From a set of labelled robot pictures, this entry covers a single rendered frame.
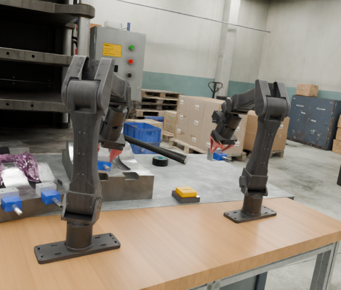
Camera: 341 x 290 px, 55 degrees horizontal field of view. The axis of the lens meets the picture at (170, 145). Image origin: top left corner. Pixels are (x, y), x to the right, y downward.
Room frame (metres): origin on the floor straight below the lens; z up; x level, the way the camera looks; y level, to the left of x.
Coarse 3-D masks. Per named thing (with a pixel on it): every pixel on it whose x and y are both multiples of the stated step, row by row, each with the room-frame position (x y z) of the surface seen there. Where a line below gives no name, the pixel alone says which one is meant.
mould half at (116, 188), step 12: (72, 144) 1.28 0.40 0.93; (72, 156) 1.22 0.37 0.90; (108, 156) 1.28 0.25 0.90; (120, 156) 1.30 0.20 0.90; (132, 156) 1.32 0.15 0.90; (72, 168) 1.15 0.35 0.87; (132, 168) 1.18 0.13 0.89; (144, 168) 1.18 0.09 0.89; (108, 180) 1.04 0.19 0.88; (120, 180) 1.06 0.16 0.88; (132, 180) 1.08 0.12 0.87; (144, 180) 1.09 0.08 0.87; (108, 192) 1.04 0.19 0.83; (120, 192) 1.06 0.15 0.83; (132, 192) 1.08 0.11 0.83; (144, 192) 1.10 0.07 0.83
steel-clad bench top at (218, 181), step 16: (48, 160) 1.45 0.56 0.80; (144, 160) 1.63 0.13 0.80; (192, 160) 1.74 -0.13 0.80; (208, 160) 1.78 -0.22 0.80; (64, 176) 1.25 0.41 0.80; (160, 176) 1.39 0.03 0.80; (176, 176) 1.41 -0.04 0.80; (192, 176) 1.44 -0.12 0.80; (208, 176) 1.47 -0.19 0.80; (224, 176) 1.50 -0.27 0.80; (160, 192) 1.18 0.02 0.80; (208, 192) 1.24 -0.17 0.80; (224, 192) 1.26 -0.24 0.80; (240, 192) 1.29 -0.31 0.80; (272, 192) 1.33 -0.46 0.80; (112, 208) 0.99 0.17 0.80; (128, 208) 1.00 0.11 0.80
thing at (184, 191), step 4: (176, 188) 1.15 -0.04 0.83; (180, 188) 1.15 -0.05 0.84; (184, 188) 1.15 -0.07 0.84; (188, 188) 1.16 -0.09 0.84; (176, 192) 1.15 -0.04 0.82; (180, 192) 1.12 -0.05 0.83; (184, 192) 1.11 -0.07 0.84; (188, 192) 1.12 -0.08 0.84; (192, 192) 1.12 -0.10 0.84; (196, 192) 1.13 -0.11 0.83; (184, 196) 1.11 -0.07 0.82; (188, 196) 1.12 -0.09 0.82; (192, 196) 1.12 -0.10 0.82
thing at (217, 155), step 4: (212, 148) 1.38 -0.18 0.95; (220, 148) 1.40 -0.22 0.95; (208, 152) 1.39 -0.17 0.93; (216, 152) 1.36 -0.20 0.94; (220, 152) 1.37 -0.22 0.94; (208, 156) 1.39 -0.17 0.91; (212, 156) 1.37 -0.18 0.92; (216, 156) 1.35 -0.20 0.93; (220, 156) 1.34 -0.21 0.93; (224, 156) 1.35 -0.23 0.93; (212, 160) 1.37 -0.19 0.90; (216, 160) 1.38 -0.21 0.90; (220, 160) 1.34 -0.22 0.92; (224, 160) 1.35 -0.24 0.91; (228, 160) 1.30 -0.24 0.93
